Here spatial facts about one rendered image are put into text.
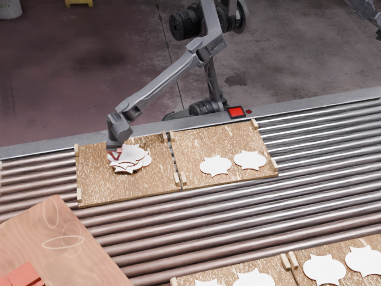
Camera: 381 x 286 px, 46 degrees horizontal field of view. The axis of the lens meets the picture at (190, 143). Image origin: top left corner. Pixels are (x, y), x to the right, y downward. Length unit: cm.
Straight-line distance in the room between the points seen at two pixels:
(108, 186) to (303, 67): 283
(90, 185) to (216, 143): 58
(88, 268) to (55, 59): 319
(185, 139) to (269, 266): 72
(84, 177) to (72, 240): 40
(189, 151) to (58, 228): 67
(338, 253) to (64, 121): 257
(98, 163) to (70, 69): 243
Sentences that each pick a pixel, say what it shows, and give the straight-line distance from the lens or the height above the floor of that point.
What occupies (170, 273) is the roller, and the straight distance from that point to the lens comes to 162.
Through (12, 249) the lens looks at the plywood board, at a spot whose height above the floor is 104.
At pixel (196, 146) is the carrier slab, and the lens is 200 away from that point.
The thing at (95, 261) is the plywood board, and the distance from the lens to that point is 154.
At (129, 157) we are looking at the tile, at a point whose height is 98.
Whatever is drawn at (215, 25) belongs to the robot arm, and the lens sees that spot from 189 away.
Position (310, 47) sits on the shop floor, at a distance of 465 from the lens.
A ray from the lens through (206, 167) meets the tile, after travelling 190.
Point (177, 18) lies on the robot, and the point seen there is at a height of 96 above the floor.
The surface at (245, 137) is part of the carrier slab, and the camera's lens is 207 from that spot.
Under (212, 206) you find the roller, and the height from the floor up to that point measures 92.
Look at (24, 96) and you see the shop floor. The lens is 409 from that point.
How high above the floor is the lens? 231
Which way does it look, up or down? 43 degrees down
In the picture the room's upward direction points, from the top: straight up
